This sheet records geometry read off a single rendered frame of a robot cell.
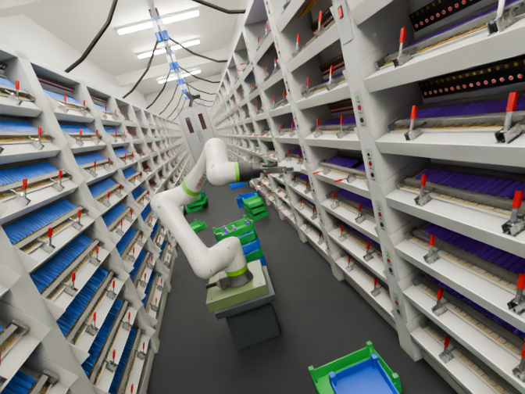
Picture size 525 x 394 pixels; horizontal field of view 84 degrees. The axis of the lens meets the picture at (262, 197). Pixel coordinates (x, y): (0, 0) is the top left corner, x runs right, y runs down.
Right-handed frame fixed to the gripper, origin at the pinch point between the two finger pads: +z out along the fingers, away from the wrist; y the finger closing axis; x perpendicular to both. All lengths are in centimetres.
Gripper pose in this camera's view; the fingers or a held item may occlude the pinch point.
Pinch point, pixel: (293, 166)
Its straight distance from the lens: 136.5
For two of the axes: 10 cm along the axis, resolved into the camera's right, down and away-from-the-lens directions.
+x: -0.8, -9.7, -2.3
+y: 2.0, 2.1, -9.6
